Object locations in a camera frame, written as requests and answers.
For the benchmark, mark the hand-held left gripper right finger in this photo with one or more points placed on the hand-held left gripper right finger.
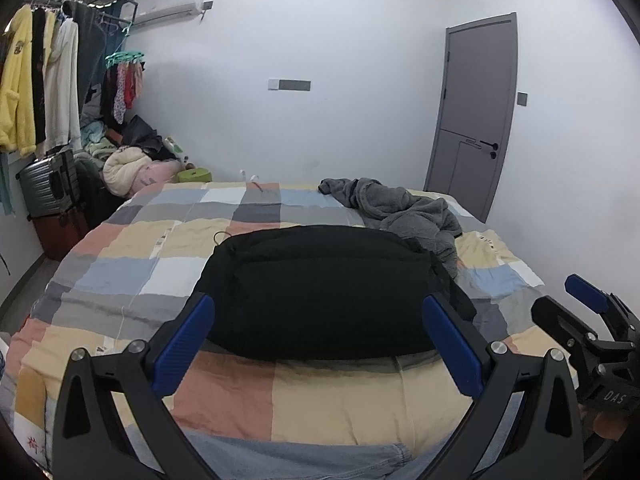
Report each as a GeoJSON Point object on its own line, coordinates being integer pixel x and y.
{"type": "Point", "coordinates": [452, 345]}

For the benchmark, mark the light green clothes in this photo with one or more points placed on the light green clothes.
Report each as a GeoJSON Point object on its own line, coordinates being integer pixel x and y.
{"type": "Point", "coordinates": [97, 140]}

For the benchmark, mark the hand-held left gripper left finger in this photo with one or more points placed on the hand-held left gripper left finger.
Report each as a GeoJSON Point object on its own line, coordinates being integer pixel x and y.
{"type": "Point", "coordinates": [182, 345]}

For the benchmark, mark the pink pillow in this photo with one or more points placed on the pink pillow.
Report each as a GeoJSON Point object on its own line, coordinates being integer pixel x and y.
{"type": "Point", "coordinates": [157, 175]}

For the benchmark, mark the red suitcase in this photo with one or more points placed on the red suitcase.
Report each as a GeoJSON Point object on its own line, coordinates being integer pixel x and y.
{"type": "Point", "coordinates": [60, 235]}

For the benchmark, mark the grey suitcase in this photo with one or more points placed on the grey suitcase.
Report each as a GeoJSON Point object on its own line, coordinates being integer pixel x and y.
{"type": "Point", "coordinates": [42, 185]}

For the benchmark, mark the grey wall switch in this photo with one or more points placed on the grey wall switch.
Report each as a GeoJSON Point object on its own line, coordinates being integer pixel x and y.
{"type": "Point", "coordinates": [522, 99]}

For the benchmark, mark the grey door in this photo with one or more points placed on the grey door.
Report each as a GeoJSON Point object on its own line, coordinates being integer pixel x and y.
{"type": "Point", "coordinates": [475, 110]}

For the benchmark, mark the black backpack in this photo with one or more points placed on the black backpack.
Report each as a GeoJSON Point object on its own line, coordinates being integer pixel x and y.
{"type": "Point", "coordinates": [97, 195]}

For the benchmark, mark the grey fleece garment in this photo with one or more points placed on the grey fleece garment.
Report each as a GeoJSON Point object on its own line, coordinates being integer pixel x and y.
{"type": "Point", "coordinates": [400, 210]}

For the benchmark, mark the black crumpled cloth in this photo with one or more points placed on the black crumpled cloth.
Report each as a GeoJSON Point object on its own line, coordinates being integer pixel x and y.
{"type": "Point", "coordinates": [145, 137]}

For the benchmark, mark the dark grey hanging coat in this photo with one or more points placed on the dark grey hanging coat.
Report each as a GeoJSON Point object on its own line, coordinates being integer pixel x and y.
{"type": "Point", "coordinates": [90, 60]}

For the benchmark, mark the person's right hand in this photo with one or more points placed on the person's right hand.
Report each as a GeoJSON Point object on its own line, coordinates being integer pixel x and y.
{"type": "Point", "coordinates": [609, 424]}

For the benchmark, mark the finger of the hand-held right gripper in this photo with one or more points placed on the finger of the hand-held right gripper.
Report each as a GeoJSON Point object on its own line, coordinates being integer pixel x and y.
{"type": "Point", "coordinates": [560, 322]}
{"type": "Point", "coordinates": [586, 290]}

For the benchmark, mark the teal sock hanger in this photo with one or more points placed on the teal sock hanger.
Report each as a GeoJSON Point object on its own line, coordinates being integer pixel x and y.
{"type": "Point", "coordinates": [125, 85]}

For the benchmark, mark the patchwork bed quilt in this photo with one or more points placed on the patchwork bed quilt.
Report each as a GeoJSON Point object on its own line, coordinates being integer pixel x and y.
{"type": "Point", "coordinates": [240, 395]}

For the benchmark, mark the large black garment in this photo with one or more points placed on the large black garment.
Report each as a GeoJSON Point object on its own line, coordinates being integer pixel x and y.
{"type": "Point", "coordinates": [325, 290]}

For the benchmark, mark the person's denim pants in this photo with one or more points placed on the person's denim pants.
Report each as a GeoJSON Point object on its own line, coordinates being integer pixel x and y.
{"type": "Point", "coordinates": [300, 460]}

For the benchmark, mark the teal hanging garment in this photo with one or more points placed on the teal hanging garment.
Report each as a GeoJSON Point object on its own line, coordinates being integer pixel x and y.
{"type": "Point", "coordinates": [5, 185]}

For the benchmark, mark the yellow jacket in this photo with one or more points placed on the yellow jacket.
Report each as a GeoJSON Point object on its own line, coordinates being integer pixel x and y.
{"type": "Point", "coordinates": [17, 90]}

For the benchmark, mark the black hanging garment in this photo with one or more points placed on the black hanging garment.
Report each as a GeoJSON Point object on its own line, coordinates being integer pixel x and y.
{"type": "Point", "coordinates": [39, 75]}

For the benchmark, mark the white hoodie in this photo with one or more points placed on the white hoodie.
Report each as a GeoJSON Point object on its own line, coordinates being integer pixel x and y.
{"type": "Point", "coordinates": [62, 90]}

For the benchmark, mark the cream fluffy blanket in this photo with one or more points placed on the cream fluffy blanket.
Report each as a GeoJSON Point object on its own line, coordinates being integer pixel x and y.
{"type": "Point", "coordinates": [125, 170]}

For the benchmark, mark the white air conditioner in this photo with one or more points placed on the white air conditioner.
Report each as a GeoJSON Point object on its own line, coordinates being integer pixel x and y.
{"type": "Point", "coordinates": [167, 7]}

